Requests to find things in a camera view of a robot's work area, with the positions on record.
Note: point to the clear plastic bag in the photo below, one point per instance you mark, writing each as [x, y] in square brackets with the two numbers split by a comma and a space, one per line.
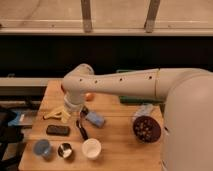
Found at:
[144, 110]

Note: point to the blue plastic cup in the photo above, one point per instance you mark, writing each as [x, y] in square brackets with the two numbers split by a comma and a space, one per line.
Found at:
[42, 148]

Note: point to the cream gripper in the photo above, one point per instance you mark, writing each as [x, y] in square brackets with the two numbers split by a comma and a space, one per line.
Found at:
[66, 112]

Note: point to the blue sponge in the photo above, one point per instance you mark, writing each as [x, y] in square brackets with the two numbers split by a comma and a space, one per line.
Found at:
[95, 119]

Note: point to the orange apple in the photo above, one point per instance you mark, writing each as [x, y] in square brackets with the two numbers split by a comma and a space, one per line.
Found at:
[89, 96]

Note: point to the yellow banana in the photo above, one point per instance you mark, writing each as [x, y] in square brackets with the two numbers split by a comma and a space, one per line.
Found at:
[56, 113]

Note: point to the metal cup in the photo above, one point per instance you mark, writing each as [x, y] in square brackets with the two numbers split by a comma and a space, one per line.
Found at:
[65, 150]

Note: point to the green plastic tray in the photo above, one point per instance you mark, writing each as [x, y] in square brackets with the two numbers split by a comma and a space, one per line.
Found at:
[136, 100]

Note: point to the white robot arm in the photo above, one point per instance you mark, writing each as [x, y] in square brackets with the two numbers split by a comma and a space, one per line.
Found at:
[188, 115]

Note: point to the white cup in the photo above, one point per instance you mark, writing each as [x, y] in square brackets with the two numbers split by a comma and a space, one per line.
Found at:
[91, 148]

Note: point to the black chair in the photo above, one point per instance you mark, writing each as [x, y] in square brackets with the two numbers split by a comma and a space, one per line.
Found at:
[8, 134]

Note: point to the black handled tool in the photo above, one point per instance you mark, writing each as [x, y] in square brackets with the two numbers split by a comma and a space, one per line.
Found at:
[83, 112]

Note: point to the dark bowl with nuts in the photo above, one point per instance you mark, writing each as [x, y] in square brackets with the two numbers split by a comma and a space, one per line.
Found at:
[146, 129]

